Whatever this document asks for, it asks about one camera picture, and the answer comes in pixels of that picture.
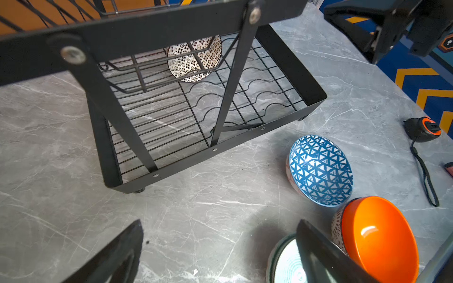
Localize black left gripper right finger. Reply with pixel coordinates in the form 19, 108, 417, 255
296, 219, 377, 283

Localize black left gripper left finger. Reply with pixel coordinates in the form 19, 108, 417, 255
64, 220, 144, 283

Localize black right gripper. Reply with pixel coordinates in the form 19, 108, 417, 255
324, 1, 453, 64

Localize green spiral bowl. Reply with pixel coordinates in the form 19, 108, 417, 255
265, 233, 308, 283

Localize blue triangle patterned bowl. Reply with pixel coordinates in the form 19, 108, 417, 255
285, 135, 353, 208

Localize brown patterned bowl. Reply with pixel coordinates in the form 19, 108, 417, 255
166, 35, 222, 83

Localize orange bowl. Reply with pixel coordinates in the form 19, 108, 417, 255
331, 196, 419, 283

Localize black wire dish rack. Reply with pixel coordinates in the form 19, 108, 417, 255
1, 1, 326, 193

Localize pink handled screwdriver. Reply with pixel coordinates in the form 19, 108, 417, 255
444, 162, 453, 176

